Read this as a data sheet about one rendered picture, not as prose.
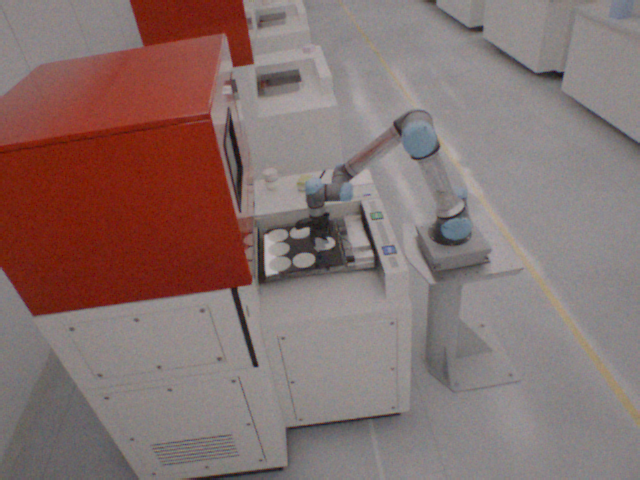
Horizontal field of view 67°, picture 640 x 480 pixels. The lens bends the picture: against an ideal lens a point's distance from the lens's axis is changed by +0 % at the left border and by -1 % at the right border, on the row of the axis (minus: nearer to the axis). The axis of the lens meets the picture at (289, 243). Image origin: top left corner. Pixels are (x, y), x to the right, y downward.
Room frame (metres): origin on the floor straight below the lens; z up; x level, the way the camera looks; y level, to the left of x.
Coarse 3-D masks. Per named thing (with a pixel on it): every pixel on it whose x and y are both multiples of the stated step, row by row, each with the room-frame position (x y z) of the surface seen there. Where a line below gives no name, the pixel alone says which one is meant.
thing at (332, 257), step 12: (276, 228) 1.94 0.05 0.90; (288, 228) 1.92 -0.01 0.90; (288, 240) 1.83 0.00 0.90; (300, 240) 1.81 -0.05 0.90; (336, 240) 1.76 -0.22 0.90; (288, 252) 1.74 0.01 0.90; (300, 252) 1.72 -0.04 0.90; (312, 252) 1.71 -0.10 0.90; (324, 252) 1.69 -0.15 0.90; (336, 252) 1.68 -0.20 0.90; (312, 264) 1.62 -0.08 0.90; (324, 264) 1.61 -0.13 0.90; (336, 264) 1.59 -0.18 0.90
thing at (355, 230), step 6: (348, 222) 1.91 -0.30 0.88; (354, 222) 1.91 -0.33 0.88; (360, 222) 1.90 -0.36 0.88; (348, 228) 1.87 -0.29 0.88; (354, 228) 1.86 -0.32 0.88; (360, 228) 1.85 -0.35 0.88; (348, 234) 1.82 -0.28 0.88; (354, 234) 1.81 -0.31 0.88; (360, 234) 1.80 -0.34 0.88; (354, 240) 1.76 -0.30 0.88; (360, 240) 1.76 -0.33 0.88; (354, 252) 1.68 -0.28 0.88; (360, 252) 1.67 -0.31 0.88; (360, 264) 1.59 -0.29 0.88; (366, 264) 1.59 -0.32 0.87; (372, 264) 1.59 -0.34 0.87
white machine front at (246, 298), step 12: (240, 288) 1.22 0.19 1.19; (252, 288) 1.45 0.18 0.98; (240, 300) 1.18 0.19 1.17; (252, 300) 1.38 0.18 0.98; (240, 312) 1.18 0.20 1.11; (252, 312) 1.32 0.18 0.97; (252, 324) 1.25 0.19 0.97; (252, 336) 1.20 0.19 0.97; (252, 348) 1.18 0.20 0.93; (252, 360) 1.18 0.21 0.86
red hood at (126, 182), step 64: (64, 64) 1.94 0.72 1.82; (128, 64) 1.78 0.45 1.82; (192, 64) 1.64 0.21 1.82; (0, 128) 1.34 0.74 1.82; (64, 128) 1.25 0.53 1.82; (128, 128) 1.19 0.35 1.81; (192, 128) 1.18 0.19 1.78; (0, 192) 1.21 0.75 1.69; (64, 192) 1.20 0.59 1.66; (128, 192) 1.20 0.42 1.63; (192, 192) 1.19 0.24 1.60; (0, 256) 1.22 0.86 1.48; (64, 256) 1.21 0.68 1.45; (128, 256) 1.20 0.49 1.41; (192, 256) 1.19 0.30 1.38
